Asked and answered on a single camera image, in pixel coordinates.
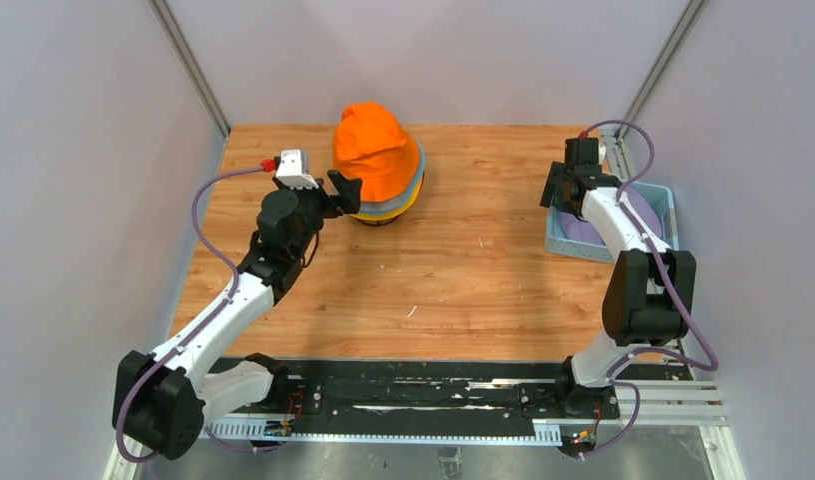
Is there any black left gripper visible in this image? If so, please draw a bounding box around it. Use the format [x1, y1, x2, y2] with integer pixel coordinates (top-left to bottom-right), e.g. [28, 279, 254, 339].
[273, 170, 360, 259]

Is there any lavender hat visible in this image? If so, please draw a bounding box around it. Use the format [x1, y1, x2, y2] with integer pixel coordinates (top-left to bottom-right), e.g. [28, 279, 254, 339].
[558, 187, 666, 246]

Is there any light blue bucket hat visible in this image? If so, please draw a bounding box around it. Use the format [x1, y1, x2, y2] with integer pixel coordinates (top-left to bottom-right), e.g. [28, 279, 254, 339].
[397, 143, 426, 196]

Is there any yellow bucket hat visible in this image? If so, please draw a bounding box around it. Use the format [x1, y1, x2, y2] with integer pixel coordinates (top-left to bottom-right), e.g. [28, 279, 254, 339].
[352, 178, 424, 219]

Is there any orange hat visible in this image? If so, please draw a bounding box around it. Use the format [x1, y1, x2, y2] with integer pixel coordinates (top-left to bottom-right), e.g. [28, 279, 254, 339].
[332, 102, 421, 203]

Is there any grey hat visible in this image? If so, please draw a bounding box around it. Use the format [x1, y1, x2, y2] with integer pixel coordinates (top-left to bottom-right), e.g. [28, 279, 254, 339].
[360, 192, 413, 215]

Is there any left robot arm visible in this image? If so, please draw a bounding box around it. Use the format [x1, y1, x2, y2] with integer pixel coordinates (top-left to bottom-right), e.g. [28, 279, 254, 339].
[112, 170, 363, 464]

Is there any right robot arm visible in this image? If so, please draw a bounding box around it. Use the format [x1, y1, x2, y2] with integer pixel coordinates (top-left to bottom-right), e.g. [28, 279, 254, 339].
[541, 133, 696, 417]

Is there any light blue plastic basket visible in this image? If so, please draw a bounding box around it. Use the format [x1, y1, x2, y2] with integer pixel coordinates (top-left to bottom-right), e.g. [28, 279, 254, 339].
[545, 182, 680, 264]

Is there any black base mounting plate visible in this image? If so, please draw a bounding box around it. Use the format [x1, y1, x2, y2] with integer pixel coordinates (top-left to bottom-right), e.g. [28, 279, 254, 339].
[210, 359, 619, 445]

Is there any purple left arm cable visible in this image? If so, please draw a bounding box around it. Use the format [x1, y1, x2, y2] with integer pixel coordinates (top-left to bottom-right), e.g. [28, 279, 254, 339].
[115, 165, 289, 464]

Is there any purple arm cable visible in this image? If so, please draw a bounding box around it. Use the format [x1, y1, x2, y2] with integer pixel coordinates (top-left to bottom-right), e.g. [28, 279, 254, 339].
[577, 119, 720, 460]
[115, 165, 289, 464]

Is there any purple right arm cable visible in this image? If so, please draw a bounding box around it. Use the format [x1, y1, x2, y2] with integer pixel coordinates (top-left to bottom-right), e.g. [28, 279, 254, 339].
[577, 119, 720, 460]

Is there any aluminium frame rail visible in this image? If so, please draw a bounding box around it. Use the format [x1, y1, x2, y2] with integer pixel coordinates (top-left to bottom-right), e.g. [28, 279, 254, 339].
[126, 357, 745, 479]

